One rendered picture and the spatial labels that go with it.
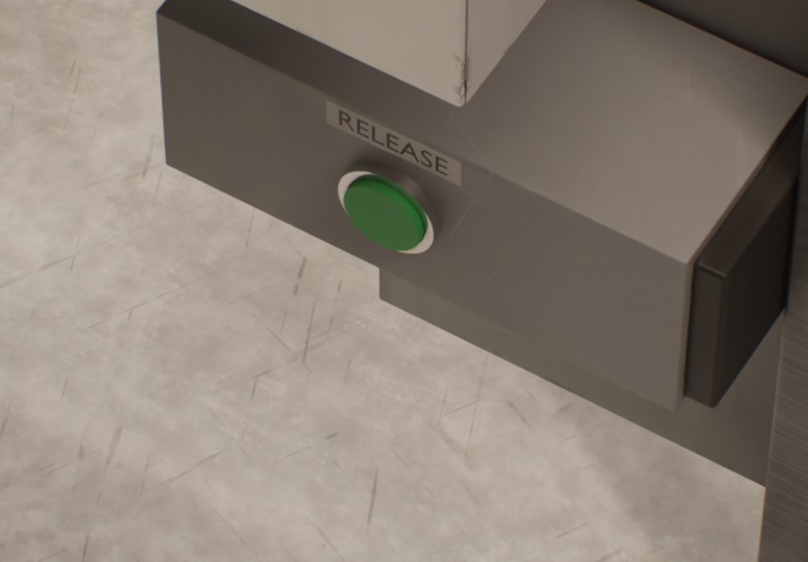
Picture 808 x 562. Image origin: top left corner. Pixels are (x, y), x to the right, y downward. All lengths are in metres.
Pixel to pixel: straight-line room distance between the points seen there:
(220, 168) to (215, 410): 1.31
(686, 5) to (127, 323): 1.43
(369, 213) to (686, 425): 0.22
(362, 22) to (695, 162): 0.21
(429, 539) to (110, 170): 0.34
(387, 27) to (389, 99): 0.20
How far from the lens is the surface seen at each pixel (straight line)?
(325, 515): 2.83
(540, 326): 1.53
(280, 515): 2.83
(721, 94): 1.50
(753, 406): 1.66
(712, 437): 1.69
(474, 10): 1.28
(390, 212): 1.51
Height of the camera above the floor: 2.35
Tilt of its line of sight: 53 degrees down
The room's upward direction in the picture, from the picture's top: straight up
